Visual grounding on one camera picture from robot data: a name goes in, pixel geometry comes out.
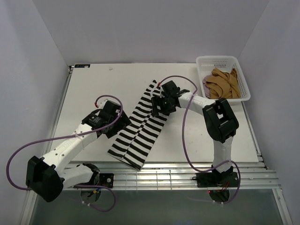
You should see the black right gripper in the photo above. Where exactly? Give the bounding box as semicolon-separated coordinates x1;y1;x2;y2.
152;95;177;117

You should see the black white striped tank top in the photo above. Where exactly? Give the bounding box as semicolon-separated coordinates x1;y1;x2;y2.
108;80;169;171

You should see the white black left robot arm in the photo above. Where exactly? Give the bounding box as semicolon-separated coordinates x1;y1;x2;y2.
26;100;131;202

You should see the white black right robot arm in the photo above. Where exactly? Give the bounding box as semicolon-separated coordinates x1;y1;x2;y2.
150;81;239;186

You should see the mauve tank top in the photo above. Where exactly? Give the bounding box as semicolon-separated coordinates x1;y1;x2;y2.
202;75;211;98

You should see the tan tank top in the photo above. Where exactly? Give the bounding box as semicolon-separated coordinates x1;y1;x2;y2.
207;68;241;99

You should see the white plastic perforated basket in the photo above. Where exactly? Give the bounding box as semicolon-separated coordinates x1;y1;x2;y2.
196;56;251;102

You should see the aluminium rail frame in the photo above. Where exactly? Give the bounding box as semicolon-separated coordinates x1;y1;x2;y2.
20;159;293;225

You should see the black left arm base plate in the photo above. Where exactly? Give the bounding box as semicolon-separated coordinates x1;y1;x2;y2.
95;173;114;188

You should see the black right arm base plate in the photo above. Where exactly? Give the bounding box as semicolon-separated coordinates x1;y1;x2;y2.
192;172;240;188

